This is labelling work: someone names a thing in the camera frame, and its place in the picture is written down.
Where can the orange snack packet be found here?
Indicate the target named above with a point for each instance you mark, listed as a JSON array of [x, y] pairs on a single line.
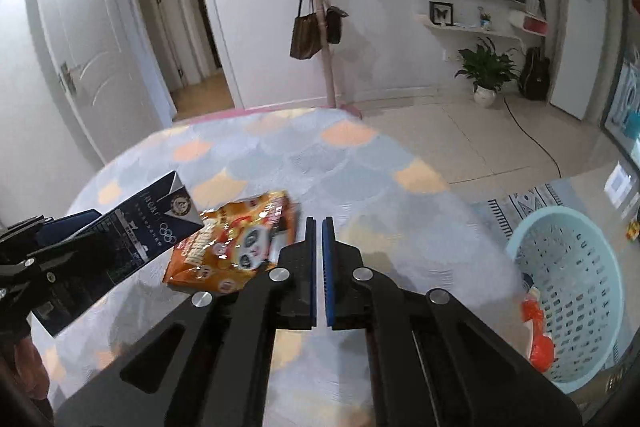
[[235, 247]]

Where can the dark blue carton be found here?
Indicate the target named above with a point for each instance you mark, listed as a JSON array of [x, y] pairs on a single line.
[[160, 217]]

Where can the white hallway door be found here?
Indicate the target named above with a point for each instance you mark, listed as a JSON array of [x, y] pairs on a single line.
[[175, 22]]

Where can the small blue figurine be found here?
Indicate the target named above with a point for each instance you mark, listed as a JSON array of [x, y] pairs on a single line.
[[485, 19]]

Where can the brown tote bag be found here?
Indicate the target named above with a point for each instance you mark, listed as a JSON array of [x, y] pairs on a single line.
[[305, 37]]

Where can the colourful puzzle cube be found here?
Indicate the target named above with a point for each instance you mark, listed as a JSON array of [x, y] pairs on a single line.
[[633, 231]]

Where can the potted green plant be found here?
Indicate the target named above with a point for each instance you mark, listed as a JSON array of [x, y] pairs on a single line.
[[485, 72]]

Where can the white long wall shelf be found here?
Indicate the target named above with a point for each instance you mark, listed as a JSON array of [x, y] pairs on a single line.
[[465, 29]]

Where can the pink coat rack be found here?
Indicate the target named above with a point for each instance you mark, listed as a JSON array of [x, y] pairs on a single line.
[[322, 32]]

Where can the black butterfly frame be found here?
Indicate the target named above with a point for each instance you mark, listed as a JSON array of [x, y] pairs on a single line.
[[441, 13]]

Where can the white standing air conditioner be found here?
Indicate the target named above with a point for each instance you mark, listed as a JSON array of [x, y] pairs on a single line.
[[577, 37]]

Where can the white coffee table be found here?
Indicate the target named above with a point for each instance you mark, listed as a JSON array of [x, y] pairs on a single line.
[[595, 187]]

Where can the pink and white box shelf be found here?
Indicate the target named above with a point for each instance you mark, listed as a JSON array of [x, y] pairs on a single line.
[[532, 26]]

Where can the grey patterned rug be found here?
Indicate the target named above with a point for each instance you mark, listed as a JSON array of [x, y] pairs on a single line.
[[520, 202]]

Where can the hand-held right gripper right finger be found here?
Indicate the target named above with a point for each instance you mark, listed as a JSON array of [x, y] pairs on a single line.
[[327, 272]]

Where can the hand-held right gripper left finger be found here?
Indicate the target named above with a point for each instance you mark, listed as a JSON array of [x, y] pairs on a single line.
[[311, 272]]

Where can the black guitar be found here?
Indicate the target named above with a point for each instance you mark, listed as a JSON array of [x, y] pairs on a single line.
[[535, 79]]

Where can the black sliding glass door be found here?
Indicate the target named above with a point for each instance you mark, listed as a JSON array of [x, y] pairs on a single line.
[[620, 7]]

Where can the light blue plastic basket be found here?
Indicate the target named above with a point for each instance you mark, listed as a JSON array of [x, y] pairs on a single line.
[[565, 247]]

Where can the white room door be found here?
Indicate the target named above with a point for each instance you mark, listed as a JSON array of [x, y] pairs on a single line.
[[100, 57]]

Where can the small black shoulder bag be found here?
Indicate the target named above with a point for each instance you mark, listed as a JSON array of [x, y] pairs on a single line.
[[335, 27]]

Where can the red plastic bag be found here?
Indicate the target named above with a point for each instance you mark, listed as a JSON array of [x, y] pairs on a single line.
[[540, 337]]

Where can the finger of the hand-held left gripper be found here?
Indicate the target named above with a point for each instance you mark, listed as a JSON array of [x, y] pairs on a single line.
[[70, 224], [65, 259]]

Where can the white washing machine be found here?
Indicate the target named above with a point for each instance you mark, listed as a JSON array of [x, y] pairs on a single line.
[[627, 107]]

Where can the person's left forearm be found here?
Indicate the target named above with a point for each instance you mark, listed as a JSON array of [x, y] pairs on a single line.
[[32, 367]]

